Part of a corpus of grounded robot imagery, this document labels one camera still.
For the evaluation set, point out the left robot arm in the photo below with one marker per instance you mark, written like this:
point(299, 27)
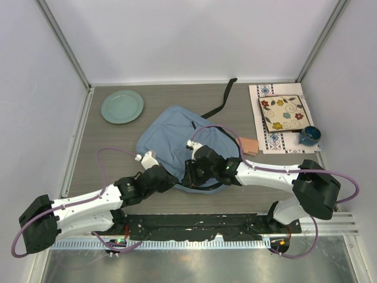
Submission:
point(45, 221)

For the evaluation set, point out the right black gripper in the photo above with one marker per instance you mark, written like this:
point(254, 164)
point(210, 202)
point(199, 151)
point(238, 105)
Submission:
point(190, 179)

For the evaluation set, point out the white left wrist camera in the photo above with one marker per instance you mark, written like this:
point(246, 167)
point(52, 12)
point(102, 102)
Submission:
point(148, 160)

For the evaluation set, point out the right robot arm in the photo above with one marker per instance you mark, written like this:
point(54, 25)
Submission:
point(314, 192)

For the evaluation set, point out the dark blue mug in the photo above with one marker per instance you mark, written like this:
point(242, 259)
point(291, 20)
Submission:
point(309, 136)

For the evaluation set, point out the light blue backpack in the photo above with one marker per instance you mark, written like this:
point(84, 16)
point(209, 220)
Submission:
point(168, 136)

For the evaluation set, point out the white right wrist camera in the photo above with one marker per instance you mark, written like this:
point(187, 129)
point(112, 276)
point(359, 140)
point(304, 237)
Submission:
point(193, 147)

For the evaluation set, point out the floral square plate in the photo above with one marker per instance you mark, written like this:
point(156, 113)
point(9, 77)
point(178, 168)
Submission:
point(283, 113)

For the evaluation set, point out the patterned white placemat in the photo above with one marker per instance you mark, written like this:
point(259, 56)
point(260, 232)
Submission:
point(284, 142)

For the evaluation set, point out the teal round plate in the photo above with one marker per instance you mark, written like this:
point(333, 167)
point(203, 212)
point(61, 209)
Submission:
point(122, 107)

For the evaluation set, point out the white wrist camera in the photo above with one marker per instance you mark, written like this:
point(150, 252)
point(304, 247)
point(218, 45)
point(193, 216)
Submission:
point(148, 160)
point(193, 147)

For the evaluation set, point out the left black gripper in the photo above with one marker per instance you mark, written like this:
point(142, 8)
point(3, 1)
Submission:
point(169, 181)

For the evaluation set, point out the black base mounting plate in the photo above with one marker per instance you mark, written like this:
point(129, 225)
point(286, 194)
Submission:
point(197, 227)

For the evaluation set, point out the slotted cable duct rail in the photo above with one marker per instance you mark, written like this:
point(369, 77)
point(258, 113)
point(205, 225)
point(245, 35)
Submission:
point(217, 243)

